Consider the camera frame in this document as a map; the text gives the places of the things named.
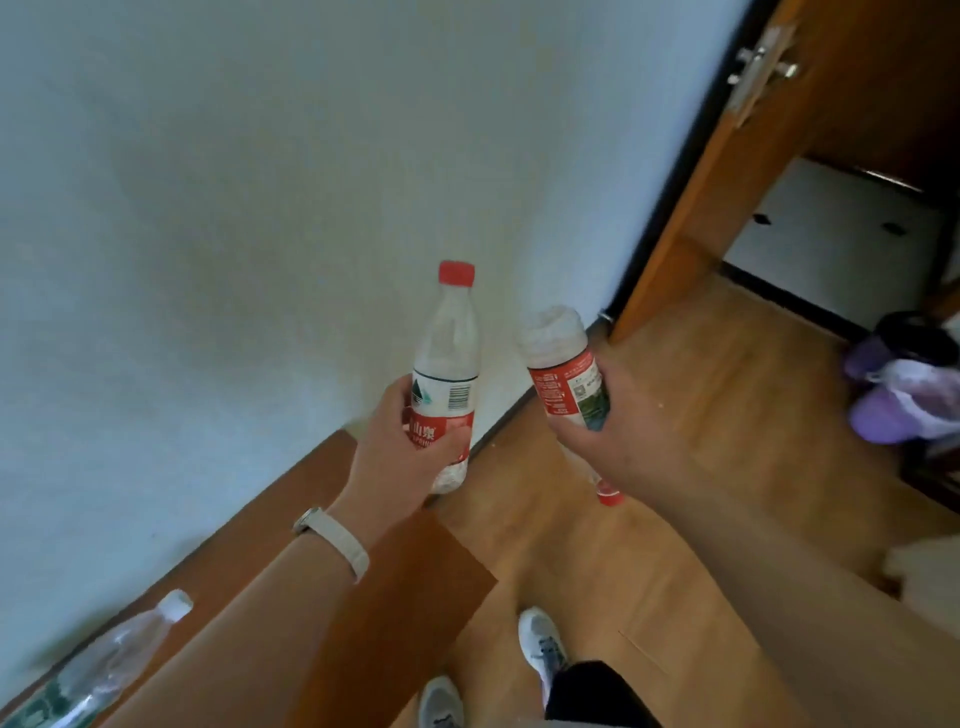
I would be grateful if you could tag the person's right hand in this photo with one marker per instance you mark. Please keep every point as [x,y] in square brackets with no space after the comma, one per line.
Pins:
[630,442]

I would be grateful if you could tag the white furniture piece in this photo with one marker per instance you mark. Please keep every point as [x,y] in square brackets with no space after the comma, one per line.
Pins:
[930,585]

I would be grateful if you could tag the black door frame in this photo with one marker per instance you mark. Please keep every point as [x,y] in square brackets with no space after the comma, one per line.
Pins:
[697,142]

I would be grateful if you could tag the white sneaker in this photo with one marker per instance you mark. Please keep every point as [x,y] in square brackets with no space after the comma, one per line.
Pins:
[440,705]
[541,646]

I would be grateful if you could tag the beige wrist watch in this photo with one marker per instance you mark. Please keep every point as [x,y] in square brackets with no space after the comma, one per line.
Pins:
[341,541]

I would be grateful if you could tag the clear red-cap water bottle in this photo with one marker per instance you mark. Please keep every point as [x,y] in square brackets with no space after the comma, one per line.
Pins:
[559,360]
[448,352]

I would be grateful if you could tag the person's right forearm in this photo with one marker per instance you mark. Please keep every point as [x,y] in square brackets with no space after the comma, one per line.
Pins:
[787,600]

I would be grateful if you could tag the clear white-cap water bottle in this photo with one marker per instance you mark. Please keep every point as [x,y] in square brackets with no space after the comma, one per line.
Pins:
[105,660]

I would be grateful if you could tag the person's left forearm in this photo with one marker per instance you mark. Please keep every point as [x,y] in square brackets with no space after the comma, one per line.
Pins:
[247,637]

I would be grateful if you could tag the brown wooden door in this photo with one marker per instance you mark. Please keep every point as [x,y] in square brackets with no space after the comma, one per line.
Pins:
[862,75]

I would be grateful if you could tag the person's left thumb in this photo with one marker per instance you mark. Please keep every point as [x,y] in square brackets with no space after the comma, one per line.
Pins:
[450,452]

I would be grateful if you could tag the person's right thumb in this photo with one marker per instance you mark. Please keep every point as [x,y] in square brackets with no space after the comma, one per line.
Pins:
[574,437]

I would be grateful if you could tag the person's left hand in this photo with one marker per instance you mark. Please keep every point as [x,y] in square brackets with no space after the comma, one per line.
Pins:
[386,472]

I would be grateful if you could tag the small metal door stop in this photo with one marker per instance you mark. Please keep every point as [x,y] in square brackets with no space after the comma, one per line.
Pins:
[606,316]

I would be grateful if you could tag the purple slipper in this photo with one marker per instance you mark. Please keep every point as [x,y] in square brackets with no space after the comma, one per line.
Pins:
[881,416]
[864,360]

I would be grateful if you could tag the person's black trouser leg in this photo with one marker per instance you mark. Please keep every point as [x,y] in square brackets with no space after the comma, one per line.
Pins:
[600,697]

